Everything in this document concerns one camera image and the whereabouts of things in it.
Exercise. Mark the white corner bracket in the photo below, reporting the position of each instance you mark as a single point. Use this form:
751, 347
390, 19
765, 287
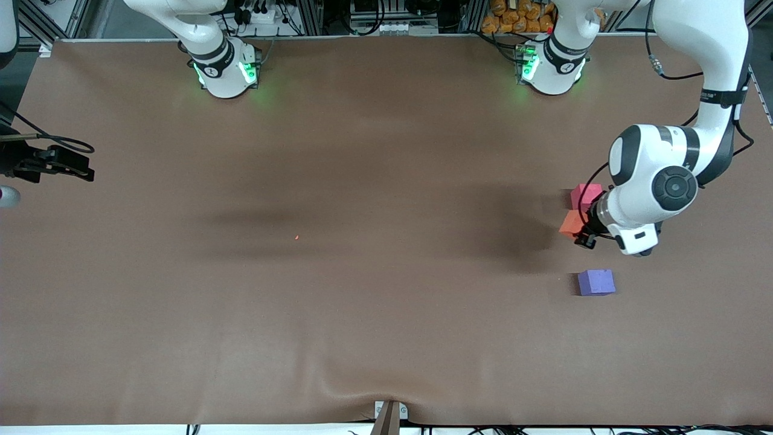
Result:
45, 49

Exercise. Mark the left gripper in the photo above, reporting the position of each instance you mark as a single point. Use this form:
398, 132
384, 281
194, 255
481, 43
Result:
593, 225

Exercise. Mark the red foam block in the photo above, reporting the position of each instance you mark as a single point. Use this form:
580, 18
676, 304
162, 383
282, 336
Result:
583, 194

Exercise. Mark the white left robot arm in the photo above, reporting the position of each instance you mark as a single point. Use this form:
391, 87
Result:
706, 36

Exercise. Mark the orange foam block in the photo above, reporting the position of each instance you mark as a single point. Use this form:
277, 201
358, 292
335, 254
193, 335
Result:
569, 223

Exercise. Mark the bag of orange items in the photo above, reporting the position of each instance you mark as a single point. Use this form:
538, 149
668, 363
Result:
516, 17

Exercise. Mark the purple foam block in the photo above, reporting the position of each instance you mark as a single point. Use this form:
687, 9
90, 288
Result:
596, 282

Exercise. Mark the aluminium frame profile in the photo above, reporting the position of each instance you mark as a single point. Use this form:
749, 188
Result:
761, 11
474, 15
309, 17
36, 24
81, 17

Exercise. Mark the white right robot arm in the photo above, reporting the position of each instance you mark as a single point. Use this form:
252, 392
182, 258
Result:
202, 33

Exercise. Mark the brown table mat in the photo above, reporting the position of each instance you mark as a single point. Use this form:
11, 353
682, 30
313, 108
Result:
386, 314

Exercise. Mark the white power strip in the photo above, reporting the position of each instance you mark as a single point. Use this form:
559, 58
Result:
261, 13

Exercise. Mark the white terminal strip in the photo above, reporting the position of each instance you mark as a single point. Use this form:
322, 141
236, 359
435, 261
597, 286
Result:
398, 27

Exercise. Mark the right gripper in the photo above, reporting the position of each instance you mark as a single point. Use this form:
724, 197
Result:
13, 163

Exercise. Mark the metal table edge bracket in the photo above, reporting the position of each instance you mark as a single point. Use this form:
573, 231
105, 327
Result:
391, 417

